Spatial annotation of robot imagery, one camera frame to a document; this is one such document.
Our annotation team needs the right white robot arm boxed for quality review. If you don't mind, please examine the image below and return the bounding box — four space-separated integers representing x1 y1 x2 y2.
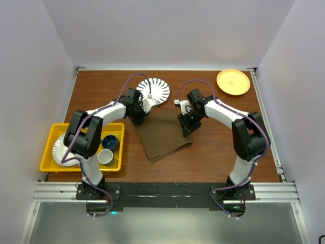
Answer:
174 89 271 200

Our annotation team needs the aluminium frame rail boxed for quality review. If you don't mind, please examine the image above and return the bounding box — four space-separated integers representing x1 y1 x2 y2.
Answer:
32 182 300 203

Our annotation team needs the orange plate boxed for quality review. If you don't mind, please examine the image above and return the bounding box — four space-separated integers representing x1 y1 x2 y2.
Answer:
216 69 250 96

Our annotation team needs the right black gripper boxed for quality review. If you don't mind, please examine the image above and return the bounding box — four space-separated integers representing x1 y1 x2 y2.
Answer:
178 110 204 137

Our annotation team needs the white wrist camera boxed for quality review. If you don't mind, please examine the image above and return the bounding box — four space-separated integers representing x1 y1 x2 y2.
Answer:
142 94 157 113
174 99 191 115

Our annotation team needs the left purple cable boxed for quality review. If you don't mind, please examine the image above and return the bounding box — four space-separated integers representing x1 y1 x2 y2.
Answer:
60 73 153 218

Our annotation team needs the yellow plastic bin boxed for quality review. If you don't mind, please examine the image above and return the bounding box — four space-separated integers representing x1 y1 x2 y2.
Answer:
39 123 125 173

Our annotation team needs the white paper plate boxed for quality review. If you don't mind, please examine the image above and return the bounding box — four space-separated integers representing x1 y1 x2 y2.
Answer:
52 134 78 167

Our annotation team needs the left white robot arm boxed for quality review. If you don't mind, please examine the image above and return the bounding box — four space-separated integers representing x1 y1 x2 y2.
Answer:
61 88 157 200

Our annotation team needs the dark blue mug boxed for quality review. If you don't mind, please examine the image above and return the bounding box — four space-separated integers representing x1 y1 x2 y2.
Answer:
101 135 120 152

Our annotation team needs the white blue striped plate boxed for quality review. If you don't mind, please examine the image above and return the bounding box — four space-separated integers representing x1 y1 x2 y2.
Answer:
136 78 170 106

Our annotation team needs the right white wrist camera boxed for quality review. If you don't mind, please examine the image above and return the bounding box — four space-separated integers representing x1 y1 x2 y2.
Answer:
174 99 191 115

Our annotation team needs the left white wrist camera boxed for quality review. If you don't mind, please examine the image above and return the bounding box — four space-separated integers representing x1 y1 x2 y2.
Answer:
142 94 157 113

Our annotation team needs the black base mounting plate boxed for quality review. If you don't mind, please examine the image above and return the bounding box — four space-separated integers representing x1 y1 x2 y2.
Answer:
76 182 256 216

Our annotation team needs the white grey mug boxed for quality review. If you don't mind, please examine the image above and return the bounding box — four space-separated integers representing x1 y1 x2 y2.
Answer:
97 149 114 165

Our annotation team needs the brown cloth napkin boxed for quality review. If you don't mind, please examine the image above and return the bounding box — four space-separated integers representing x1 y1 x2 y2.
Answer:
136 109 192 164

